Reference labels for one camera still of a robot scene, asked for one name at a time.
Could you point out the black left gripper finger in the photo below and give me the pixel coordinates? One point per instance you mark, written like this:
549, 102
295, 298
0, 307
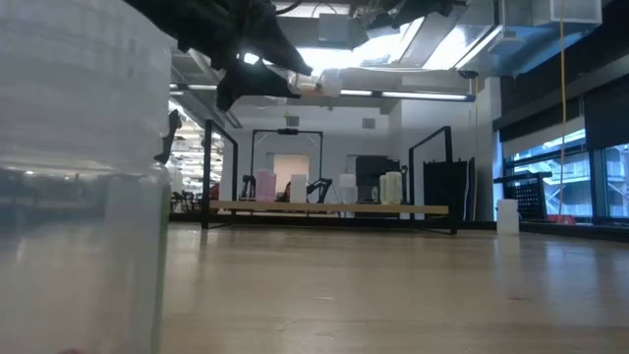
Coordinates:
245, 81
270, 39

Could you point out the clear medicine bottle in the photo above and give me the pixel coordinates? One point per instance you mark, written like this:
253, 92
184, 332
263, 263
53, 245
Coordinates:
329, 82
74, 123
348, 192

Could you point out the pink medicine bottle white cap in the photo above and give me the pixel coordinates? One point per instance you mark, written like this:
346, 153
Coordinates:
263, 187

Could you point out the wooden shelf black metal ends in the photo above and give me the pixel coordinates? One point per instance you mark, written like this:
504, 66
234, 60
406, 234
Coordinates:
344, 208

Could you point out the grey ceiling box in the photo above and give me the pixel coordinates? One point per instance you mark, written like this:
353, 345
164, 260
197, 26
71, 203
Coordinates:
334, 27

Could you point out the black chairs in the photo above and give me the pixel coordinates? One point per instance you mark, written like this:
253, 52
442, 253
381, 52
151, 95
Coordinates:
184, 200

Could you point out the black monitor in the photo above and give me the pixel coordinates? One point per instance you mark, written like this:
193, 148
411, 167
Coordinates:
371, 172

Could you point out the black panel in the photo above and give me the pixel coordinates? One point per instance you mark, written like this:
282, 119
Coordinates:
457, 192

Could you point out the black perforated cart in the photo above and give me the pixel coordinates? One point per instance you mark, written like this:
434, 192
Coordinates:
531, 196

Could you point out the white ceiling box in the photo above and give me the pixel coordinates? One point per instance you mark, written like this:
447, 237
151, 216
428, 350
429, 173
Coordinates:
575, 12

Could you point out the red object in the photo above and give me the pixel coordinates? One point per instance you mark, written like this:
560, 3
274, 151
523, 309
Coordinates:
560, 219

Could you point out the grey wall speaker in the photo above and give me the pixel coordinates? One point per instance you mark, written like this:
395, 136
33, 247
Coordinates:
292, 121
368, 123

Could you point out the large silver air duct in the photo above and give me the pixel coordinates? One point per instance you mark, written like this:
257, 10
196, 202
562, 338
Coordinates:
467, 46

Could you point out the security camera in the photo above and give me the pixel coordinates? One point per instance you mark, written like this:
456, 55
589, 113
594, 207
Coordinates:
468, 74

